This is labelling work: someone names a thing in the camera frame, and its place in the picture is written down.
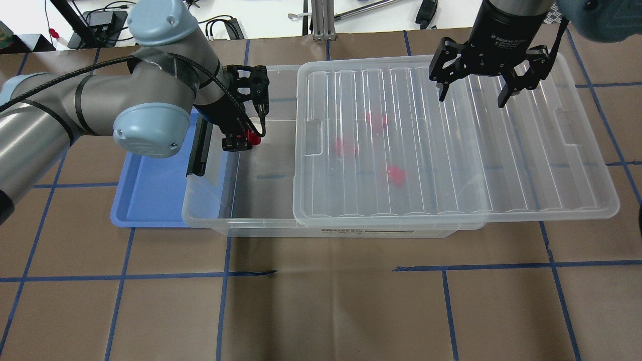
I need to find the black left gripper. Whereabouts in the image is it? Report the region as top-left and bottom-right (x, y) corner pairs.
(197, 65), (270, 152)

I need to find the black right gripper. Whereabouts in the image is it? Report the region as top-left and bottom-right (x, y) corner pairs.
(429, 1), (552, 108)

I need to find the red block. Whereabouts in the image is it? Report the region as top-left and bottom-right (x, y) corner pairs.
(365, 112), (388, 134)
(245, 129), (262, 147)
(333, 137), (359, 158)
(387, 166), (407, 187)

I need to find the clear plastic box lid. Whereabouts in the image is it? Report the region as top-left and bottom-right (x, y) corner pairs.
(292, 55), (620, 229)

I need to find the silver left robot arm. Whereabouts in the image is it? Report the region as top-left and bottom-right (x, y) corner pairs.
(1, 1), (270, 222)

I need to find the clear plastic storage box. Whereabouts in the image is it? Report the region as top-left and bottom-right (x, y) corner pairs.
(182, 65), (483, 238)

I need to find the blue plastic tray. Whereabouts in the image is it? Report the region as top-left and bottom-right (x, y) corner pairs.
(110, 103), (199, 228)

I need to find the black power adapter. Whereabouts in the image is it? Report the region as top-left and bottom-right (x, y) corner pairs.
(415, 0), (439, 30)

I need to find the long metal rod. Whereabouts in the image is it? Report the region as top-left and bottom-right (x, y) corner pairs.
(334, 0), (398, 22)

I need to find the black monitor stand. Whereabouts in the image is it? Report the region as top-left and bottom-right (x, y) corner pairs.
(46, 1), (135, 50)

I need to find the aluminium frame post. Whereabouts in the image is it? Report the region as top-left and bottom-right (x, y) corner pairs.
(310, 0), (337, 41)

